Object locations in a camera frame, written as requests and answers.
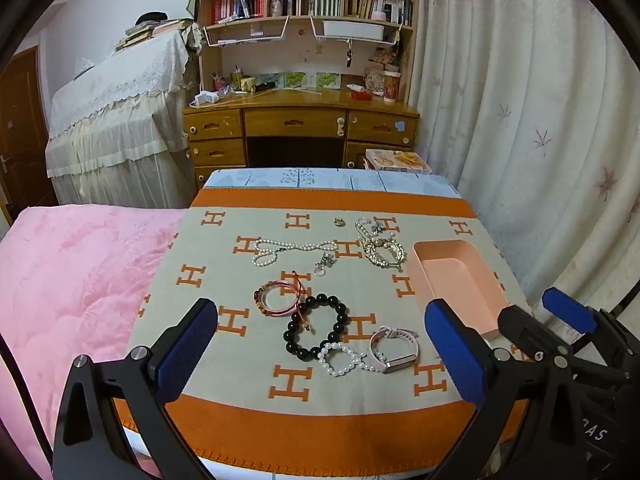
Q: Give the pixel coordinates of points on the brown wooden door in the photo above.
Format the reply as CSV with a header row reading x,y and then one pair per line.
x,y
20,125

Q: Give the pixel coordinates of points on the black cap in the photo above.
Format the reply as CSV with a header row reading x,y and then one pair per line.
x,y
152,16

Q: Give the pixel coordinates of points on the green pen cup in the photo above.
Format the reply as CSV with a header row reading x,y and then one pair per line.
x,y
236,81

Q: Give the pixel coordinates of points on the wooden desk with bookshelf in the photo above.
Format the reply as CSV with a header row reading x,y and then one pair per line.
x,y
305,55

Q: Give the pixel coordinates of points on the row of upright books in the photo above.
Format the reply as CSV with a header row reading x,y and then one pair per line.
x,y
235,7

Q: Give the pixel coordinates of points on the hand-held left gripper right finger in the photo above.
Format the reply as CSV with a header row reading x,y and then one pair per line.
x,y
455,350

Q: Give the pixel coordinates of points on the pink smart watch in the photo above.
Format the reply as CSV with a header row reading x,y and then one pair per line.
x,y
395,362

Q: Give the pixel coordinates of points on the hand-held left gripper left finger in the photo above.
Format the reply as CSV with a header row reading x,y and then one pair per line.
x,y
185,350

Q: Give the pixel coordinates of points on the stack of lying books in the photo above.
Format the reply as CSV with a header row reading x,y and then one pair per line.
x,y
140,35

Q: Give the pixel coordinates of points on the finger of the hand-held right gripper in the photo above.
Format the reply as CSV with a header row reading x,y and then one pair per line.
x,y
525,330
570,308

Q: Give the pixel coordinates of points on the hanging keys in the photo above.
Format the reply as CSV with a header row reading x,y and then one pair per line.
x,y
348,56

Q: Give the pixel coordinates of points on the orange patterned blanket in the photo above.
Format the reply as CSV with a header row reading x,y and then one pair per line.
x,y
225,270

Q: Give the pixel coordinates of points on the silver charm pendant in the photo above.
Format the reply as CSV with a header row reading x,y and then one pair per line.
x,y
327,260

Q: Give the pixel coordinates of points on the pink cardboard box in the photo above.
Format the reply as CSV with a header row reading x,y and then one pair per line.
x,y
450,275

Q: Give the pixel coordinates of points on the white charger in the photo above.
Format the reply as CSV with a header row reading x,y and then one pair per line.
x,y
207,96

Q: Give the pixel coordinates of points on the light blue patterned tablecloth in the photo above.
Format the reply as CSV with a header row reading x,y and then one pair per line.
x,y
325,179

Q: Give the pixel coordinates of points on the orange floral flat box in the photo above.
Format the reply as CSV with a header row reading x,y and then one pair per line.
x,y
397,160

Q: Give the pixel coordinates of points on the red paper cup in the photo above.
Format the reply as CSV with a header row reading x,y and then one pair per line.
x,y
391,86

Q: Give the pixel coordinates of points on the lace-covered piano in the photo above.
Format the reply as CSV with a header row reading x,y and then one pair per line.
x,y
115,110

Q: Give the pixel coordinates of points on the cream floral curtain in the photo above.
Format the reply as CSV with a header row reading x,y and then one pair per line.
x,y
500,85

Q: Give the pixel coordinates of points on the green plant picture card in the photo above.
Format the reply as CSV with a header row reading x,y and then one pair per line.
x,y
269,81
327,80
295,80

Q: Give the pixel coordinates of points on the white drawer lock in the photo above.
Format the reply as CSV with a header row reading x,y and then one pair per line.
x,y
340,126

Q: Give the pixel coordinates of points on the floral patterned bag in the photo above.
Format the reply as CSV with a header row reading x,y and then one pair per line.
x,y
374,79

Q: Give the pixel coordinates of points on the blue flower brooch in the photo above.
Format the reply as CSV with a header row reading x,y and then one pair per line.
x,y
377,226

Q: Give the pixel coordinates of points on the wooden desk with drawers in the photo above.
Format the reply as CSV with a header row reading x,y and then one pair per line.
x,y
295,122

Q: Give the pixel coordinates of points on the pink quilted blanket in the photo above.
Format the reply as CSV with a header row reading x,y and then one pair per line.
x,y
75,285

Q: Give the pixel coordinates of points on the white hanging tray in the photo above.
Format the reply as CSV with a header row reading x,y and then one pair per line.
x,y
352,28

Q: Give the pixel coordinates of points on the white tube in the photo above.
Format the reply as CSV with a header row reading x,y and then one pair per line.
x,y
359,88

